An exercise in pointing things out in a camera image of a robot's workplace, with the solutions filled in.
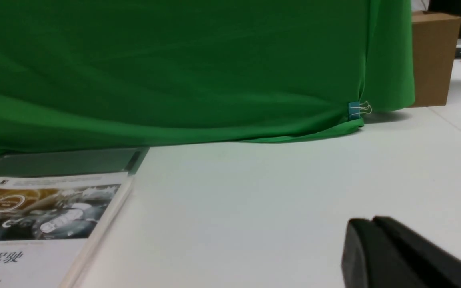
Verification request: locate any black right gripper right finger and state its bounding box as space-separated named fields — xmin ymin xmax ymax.
xmin=373 ymin=216 xmax=461 ymax=288

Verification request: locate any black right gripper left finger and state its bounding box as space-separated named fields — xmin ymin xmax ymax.
xmin=341 ymin=218 xmax=427 ymax=288

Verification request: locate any blue binder clip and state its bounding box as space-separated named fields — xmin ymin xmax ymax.
xmin=348 ymin=101 xmax=373 ymax=121

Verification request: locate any brown cardboard box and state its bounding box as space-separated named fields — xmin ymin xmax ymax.
xmin=412 ymin=11 xmax=461 ymax=107

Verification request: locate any top white driving book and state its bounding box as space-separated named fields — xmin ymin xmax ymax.
xmin=0 ymin=172 xmax=134 ymax=288

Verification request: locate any green backdrop cloth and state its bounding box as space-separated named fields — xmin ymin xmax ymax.
xmin=0 ymin=0 xmax=415 ymax=155

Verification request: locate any metal desk cable hatch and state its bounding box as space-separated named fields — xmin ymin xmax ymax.
xmin=0 ymin=146 xmax=149 ymax=178

